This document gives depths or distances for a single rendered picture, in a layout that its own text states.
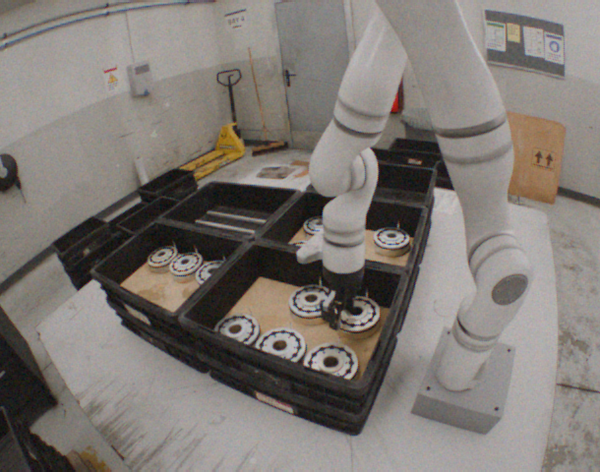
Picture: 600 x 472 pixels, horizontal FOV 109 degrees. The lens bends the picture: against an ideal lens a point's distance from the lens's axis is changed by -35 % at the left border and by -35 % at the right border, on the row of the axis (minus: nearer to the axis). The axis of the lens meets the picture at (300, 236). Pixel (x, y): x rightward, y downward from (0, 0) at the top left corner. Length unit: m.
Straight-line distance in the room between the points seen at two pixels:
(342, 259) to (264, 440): 0.43
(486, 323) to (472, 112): 0.31
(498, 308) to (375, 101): 0.33
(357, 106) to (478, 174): 0.16
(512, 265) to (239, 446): 0.62
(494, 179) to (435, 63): 0.14
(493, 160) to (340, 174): 0.20
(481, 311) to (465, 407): 0.25
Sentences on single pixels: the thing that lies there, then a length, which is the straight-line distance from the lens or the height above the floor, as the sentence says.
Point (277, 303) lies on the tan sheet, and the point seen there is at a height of 0.83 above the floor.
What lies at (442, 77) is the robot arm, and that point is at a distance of 0.33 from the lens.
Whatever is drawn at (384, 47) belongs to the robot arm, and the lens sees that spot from 0.39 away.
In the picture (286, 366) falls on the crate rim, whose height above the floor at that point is 0.93.
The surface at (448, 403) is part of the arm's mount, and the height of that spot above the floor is 0.79.
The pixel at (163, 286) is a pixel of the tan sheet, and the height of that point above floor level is 0.83.
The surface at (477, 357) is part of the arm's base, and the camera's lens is 0.59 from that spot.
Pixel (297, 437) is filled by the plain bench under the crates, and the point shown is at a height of 0.70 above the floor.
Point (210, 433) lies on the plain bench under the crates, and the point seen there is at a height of 0.70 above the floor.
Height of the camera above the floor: 1.38
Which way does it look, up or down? 33 degrees down
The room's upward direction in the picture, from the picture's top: 8 degrees counter-clockwise
